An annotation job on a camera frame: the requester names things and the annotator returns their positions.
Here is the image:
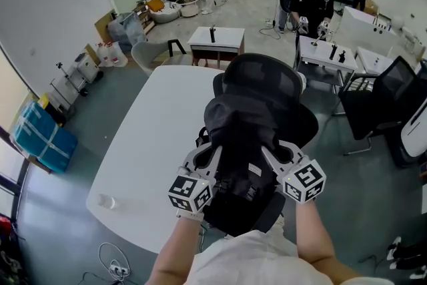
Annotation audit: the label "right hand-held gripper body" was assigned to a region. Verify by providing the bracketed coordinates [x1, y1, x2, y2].
[276, 155, 328, 205]

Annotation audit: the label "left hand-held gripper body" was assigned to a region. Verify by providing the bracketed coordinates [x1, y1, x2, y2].
[167, 166, 214, 214]

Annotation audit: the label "black backpack bag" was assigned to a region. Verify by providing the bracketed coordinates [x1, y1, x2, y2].
[195, 93, 288, 211]

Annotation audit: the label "black mesh office chair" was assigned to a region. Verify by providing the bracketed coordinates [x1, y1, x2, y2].
[199, 53, 320, 238]

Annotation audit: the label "person's right forearm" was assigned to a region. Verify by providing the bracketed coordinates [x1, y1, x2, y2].
[294, 199, 355, 282]

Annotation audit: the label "person's left forearm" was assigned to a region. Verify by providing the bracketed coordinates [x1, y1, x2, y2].
[145, 212, 205, 285]

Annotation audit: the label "black visitor chair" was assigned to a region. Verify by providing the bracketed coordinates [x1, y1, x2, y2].
[338, 55, 426, 157]

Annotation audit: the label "grey shell chair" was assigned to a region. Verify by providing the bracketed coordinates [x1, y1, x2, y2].
[130, 39, 188, 78]

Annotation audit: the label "large clear plastic bag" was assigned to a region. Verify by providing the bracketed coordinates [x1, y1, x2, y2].
[107, 11, 147, 52]

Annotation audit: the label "clear plastic cup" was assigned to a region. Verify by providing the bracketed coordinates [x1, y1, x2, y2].
[97, 193, 117, 211]

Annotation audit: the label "person's white shirt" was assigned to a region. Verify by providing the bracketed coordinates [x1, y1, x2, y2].
[185, 216, 395, 285]

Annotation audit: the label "white small desk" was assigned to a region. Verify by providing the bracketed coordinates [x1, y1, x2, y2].
[354, 46, 396, 77]
[187, 26, 246, 65]
[294, 35, 358, 87]

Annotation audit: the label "white power strip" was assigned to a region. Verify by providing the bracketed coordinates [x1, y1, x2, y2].
[109, 264, 130, 279]

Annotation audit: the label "white rounded appliance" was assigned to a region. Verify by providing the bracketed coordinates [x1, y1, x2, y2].
[400, 105, 427, 158]

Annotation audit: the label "black and white shoes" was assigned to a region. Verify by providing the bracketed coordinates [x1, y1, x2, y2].
[386, 236, 427, 280]

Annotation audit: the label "clear water jug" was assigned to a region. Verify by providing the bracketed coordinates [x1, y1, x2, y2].
[96, 42, 115, 68]
[111, 41, 129, 67]

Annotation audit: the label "white counter block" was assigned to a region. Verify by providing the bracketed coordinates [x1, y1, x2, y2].
[339, 5, 400, 48]

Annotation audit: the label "white wheeled cart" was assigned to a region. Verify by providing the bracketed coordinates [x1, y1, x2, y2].
[49, 52, 105, 111]

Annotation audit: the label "white round ottoman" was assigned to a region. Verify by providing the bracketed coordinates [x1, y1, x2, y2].
[149, 3, 181, 24]

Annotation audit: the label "blue wrapped package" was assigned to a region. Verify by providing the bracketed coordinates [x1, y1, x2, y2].
[12, 99, 79, 174]

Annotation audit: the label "orange cushion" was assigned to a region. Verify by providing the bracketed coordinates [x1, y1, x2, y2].
[145, 0, 166, 13]

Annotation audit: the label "brown cardboard sheet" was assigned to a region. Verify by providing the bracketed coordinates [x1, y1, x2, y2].
[94, 9, 117, 45]

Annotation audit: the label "white coiled cable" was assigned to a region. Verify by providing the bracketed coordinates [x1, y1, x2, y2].
[97, 242, 131, 282]

